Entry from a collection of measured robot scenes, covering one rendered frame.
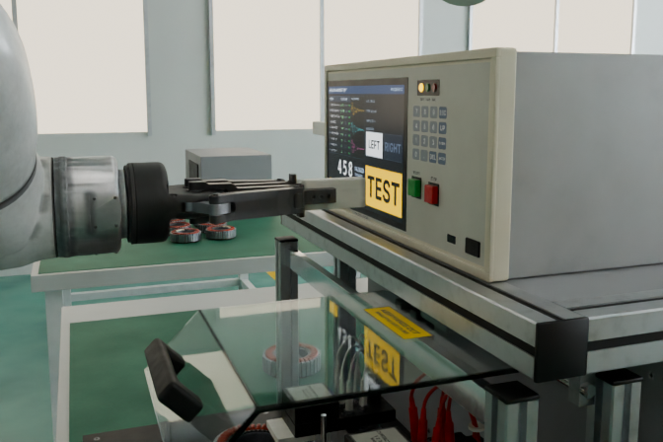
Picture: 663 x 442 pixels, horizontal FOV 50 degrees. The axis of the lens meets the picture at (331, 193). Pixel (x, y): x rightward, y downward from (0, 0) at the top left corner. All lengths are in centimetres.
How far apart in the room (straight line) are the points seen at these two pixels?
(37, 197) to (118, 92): 475
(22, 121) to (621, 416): 51
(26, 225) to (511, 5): 604
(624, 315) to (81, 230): 44
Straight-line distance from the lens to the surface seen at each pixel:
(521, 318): 56
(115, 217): 64
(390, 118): 81
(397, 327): 67
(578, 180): 68
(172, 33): 542
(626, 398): 65
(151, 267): 228
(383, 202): 84
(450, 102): 69
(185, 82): 541
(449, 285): 65
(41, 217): 63
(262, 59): 553
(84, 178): 64
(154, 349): 65
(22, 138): 54
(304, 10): 566
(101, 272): 227
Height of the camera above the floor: 128
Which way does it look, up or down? 8 degrees down
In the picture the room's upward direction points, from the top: straight up
